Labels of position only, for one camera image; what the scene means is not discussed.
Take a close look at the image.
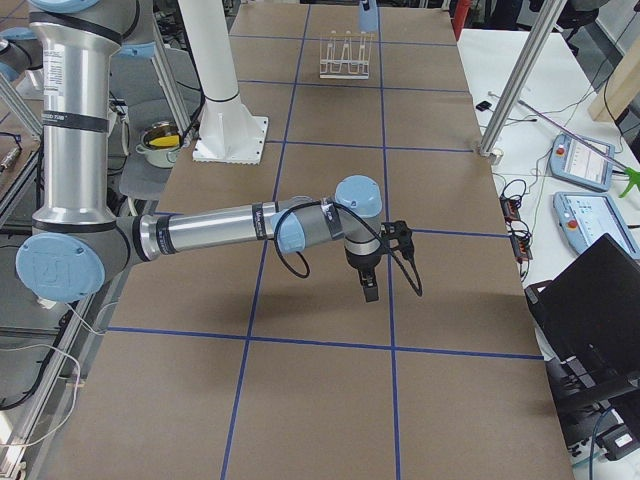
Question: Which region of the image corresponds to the black laptop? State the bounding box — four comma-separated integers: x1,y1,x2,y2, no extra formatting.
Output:
524,232,640,371

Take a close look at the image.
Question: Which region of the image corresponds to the white enamel pot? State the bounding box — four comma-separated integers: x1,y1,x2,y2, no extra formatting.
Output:
135,121,182,169

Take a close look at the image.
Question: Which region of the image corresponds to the white power adapter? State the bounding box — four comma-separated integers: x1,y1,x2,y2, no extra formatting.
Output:
36,297,57,310

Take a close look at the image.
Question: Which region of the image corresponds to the near teach pendant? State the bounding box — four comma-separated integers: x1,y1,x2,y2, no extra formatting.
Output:
553,192,639,260

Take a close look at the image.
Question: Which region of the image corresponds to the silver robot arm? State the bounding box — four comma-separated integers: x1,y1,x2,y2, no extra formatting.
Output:
16,1,387,302
1,1,236,96

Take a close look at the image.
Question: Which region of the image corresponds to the orange black electronics board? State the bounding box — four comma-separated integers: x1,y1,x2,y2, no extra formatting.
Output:
500,197,521,223

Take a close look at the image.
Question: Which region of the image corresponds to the light blue plastic cup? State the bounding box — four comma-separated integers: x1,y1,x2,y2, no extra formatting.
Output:
358,0,379,33

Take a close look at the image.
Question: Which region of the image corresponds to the black camera cable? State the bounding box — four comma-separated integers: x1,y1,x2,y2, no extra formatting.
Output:
275,199,424,299

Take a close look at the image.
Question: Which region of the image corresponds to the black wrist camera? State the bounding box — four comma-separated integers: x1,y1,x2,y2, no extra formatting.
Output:
381,220,415,261

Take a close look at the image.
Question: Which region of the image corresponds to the teach pendant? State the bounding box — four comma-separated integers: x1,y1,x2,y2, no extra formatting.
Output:
549,134,613,192
553,192,639,260

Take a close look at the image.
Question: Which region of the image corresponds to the white wire cup holder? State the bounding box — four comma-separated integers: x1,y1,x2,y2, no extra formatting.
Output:
319,31,376,80

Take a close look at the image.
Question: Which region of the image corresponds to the aluminium frame post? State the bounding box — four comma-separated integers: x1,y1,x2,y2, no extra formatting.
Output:
478,0,566,157

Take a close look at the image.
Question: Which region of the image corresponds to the far teach pendant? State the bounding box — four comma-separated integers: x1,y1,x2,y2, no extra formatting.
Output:
549,134,613,192

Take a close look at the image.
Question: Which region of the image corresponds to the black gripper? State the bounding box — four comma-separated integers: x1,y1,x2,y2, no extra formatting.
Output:
345,248,381,303

